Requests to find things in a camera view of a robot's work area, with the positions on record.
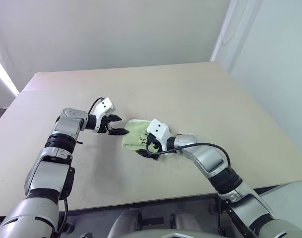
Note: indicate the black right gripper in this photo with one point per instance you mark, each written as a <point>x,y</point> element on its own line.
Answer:
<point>155,145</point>

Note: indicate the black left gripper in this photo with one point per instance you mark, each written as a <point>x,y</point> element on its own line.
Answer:
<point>104,126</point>

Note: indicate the light green towel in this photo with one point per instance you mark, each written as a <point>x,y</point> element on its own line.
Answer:
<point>134,131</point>

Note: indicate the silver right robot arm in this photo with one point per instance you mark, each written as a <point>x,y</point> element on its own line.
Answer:
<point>210,158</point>

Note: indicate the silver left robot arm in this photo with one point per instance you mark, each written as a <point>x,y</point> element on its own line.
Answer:
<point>49,173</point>

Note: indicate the grey rounded shape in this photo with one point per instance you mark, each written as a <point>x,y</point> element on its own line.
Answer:
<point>185,220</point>
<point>124,221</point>

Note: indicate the silver robot torso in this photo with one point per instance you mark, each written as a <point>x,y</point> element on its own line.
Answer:
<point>165,234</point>

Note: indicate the shiny metal part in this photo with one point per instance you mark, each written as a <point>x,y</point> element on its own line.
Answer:
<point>84,235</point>

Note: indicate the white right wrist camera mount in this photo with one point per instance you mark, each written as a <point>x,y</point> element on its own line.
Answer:
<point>158,129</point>

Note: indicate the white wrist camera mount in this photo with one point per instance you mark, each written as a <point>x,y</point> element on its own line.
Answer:
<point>104,106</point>
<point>158,129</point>

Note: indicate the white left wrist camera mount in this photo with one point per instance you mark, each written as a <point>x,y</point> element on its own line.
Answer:
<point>104,106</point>

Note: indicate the dark metal table frame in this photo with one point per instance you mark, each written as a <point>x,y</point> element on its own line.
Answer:
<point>140,207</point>

